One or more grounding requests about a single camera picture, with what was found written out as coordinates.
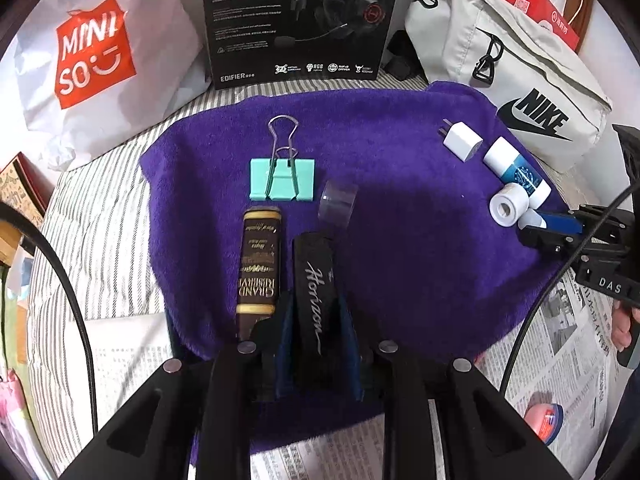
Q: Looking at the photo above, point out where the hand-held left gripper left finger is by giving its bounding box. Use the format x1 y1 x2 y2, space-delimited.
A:
60 290 301 480

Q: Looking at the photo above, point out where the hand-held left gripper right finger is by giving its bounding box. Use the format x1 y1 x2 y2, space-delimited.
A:
335 290 573 480

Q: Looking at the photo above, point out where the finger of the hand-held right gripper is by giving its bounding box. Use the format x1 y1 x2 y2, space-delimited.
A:
542 204 636 241
519 227 626 263

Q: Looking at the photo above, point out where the blue white tube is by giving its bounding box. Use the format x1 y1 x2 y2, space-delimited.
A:
518 209 548 232

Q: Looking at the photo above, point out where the black tube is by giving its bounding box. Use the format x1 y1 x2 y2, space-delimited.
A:
291 231 351 396

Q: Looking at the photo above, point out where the dark Grand Reserve bar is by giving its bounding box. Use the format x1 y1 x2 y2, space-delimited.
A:
235 205 287 346

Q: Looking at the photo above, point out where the person's right forearm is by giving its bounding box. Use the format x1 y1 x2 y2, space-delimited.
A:
594 357 640 480

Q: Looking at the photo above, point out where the person's right hand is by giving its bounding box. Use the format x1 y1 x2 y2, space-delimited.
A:
611 302 640 353

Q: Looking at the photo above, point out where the white tape roll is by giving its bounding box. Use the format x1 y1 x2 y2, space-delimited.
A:
489 183 532 226

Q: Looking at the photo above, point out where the blue white bottle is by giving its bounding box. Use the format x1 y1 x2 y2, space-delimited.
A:
483 137 552 208

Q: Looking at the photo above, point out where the newspaper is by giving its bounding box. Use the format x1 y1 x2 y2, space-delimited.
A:
85 260 633 480

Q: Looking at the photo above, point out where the purple towel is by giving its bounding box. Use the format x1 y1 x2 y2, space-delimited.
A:
139 81 571 456

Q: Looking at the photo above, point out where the white charger plug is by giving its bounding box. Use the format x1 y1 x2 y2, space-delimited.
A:
439 119 484 162

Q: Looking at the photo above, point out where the clear plastic cap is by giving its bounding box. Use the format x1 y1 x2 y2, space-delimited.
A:
317 181 359 231

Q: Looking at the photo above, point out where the pink blue lip balm tin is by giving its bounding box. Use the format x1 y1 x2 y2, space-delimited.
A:
522 401 565 445

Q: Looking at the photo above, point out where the green binder clip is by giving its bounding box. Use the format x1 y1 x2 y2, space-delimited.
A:
248 116 317 203

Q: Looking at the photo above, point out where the grey sling bag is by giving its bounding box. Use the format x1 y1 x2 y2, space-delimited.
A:
404 0 613 171

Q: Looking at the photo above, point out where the black fabric item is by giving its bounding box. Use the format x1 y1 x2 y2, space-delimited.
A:
382 30 426 81

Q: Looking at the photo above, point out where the pink floral cloth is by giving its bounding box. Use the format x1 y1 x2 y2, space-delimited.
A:
0 367 36 480

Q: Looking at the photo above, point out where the wooden plaque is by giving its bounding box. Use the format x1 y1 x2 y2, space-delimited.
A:
0 152 56 266

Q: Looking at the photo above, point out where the white paper bag red logo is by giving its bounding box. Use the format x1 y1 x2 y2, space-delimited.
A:
10 0 213 171

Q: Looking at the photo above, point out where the black headset box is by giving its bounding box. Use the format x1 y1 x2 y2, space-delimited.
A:
201 0 406 91

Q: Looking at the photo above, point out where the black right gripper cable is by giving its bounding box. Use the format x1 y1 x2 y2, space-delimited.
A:
499 187 633 396

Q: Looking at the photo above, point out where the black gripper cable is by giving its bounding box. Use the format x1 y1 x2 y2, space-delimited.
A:
0 202 98 441
499 187 633 396

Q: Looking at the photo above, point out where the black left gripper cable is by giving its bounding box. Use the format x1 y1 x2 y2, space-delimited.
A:
0 202 98 441

